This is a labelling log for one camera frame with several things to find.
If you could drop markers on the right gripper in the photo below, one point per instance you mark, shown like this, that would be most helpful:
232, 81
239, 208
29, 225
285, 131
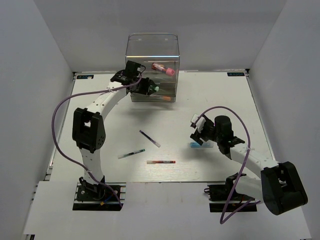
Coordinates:
196, 136

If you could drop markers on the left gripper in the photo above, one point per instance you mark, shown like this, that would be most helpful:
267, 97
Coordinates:
146, 90

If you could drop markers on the blue eraser case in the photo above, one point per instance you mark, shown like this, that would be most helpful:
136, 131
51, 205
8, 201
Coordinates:
204, 145

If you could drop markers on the orange capped marker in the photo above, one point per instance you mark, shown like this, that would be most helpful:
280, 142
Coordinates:
164, 98

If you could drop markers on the pink glue bottle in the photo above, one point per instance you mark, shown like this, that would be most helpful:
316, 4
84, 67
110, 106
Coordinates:
163, 69

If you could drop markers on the clear drawer organizer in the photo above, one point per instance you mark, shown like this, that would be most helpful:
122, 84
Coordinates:
167, 84

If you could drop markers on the clear organizer lid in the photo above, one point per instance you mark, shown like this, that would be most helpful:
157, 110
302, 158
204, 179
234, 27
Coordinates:
152, 44

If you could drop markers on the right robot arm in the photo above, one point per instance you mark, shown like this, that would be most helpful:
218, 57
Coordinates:
277, 184

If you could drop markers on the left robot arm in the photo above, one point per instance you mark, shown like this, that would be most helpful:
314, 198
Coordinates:
88, 130

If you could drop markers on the purple pen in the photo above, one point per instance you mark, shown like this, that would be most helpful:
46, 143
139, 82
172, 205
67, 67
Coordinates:
150, 139

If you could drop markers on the red pen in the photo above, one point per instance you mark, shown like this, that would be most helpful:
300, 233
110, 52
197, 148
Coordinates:
160, 162

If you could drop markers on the green pen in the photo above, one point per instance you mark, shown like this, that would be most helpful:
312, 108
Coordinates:
131, 153

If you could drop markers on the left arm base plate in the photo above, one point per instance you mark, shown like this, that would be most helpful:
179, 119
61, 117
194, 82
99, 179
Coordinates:
86, 200

